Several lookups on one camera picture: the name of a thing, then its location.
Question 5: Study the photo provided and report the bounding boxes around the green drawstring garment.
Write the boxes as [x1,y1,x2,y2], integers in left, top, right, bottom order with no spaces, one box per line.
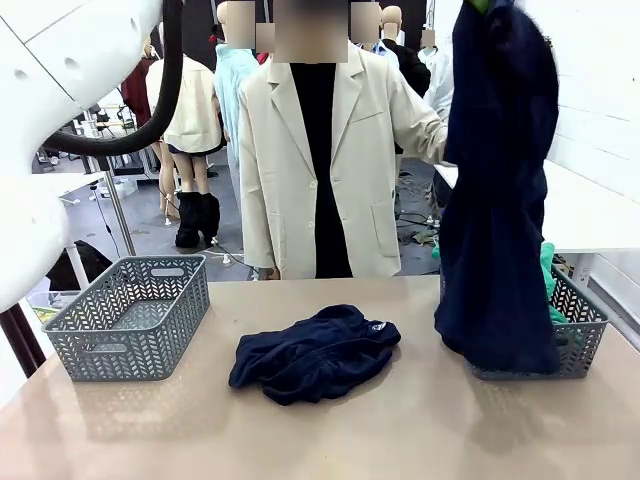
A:
[539,242,584,349]

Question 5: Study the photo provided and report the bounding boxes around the long navy garment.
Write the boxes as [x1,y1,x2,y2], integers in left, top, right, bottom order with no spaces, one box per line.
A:
[433,0,561,375]

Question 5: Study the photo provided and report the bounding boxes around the metal stand pole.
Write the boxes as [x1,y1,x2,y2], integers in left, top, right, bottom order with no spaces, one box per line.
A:
[94,154,137,257]

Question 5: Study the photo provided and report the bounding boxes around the mannequin in beige jacket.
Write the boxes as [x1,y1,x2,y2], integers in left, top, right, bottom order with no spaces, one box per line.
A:
[145,49,224,196]

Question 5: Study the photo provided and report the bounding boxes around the white table with white leg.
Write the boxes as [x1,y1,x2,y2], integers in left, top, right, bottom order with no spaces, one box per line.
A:
[29,172,106,289]

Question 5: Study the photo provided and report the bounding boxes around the mannequin in light blue shirt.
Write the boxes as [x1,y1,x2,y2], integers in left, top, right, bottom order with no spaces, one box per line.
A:
[213,0,261,151]

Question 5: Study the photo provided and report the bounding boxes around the mannequin in maroon garment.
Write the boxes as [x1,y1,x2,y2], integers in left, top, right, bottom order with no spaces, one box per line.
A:
[121,37,180,227]

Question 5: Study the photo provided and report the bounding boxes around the background workbench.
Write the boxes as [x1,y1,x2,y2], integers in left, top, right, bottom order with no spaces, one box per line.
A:
[74,104,161,177]

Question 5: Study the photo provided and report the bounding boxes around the black fuzzy boots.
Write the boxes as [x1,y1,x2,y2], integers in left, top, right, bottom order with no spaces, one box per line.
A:
[174,191,221,250]

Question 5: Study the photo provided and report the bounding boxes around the clear plastic box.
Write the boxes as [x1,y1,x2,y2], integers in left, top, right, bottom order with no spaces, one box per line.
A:
[27,287,81,326]

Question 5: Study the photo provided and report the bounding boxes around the person's right forearm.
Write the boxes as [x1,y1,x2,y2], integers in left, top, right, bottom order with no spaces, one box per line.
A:
[242,194,282,270]

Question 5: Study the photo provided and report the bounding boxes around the navy shorts with logo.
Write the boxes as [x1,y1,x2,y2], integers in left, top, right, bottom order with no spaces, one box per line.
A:
[228,304,402,406]

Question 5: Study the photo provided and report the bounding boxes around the mannequin in black jacket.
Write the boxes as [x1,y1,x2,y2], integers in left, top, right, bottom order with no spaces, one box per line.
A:
[380,5,432,156]

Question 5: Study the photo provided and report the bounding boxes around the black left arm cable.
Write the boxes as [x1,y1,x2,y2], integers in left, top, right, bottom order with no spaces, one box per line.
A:
[44,0,184,157]

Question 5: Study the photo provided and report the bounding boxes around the large white table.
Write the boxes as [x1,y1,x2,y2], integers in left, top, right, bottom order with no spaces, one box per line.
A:
[432,159,640,287]

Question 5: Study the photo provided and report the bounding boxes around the black bag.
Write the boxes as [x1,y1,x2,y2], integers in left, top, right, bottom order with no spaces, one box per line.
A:
[47,239,114,292]

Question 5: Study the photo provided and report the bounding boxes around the grey woven-pattern plastic basket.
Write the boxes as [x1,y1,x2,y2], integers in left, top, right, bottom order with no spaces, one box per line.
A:
[41,254,211,383]
[438,249,611,382]

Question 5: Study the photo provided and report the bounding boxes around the mannequin in white shirt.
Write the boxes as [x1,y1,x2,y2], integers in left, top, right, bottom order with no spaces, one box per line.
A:
[417,44,455,122]

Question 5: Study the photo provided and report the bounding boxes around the person's left forearm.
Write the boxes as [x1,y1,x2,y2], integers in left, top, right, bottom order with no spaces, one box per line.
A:
[394,107,451,166]

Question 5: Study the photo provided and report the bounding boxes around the person in beige blazer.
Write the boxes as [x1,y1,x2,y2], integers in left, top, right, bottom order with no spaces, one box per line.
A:
[237,0,451,281]

